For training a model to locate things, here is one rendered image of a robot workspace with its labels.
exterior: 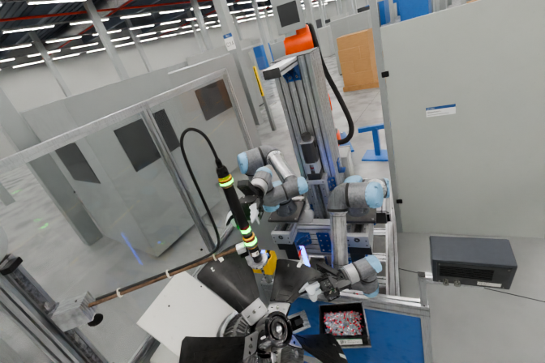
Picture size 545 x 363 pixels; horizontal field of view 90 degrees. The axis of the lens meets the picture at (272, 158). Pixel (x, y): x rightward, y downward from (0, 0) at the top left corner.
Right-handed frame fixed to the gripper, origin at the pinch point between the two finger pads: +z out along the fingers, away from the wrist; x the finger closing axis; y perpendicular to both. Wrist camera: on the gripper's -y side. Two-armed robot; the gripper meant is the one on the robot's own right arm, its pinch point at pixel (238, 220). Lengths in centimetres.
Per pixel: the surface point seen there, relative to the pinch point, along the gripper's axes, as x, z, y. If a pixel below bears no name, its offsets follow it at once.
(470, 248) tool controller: -75, -23, 42
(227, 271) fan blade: 15.8, -3.1, 26.8
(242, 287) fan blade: 10.1, -0.5, 32.6
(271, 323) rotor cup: -1.1, 8.3, 41.1
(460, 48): -120, -162, -7
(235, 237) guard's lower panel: 58, -80, 76
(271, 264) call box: 15, -38, 62
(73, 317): 54, 27, 11
